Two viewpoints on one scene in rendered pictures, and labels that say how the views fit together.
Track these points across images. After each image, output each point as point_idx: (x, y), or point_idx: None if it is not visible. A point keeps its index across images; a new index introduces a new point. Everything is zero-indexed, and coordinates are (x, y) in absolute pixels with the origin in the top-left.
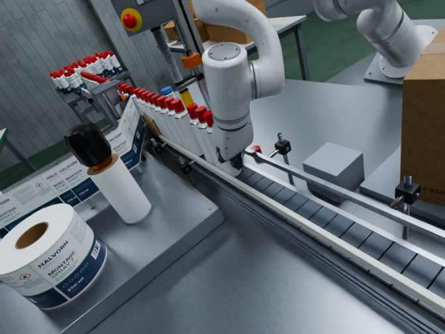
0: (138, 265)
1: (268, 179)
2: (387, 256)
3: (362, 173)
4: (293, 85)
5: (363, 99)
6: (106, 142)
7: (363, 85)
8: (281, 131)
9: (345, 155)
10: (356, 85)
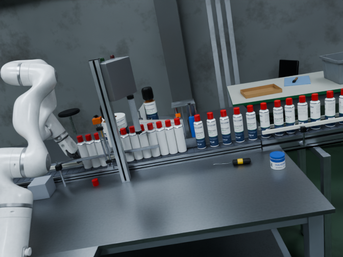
0: None
1: (69, 173)
2: (17, 180)
3: None
4: (131, 232)
5: (49, 240)
6: (102, 114)
7: (54, 254)
8: (95, 198)
9: (33, 183)
10: (60, 252)
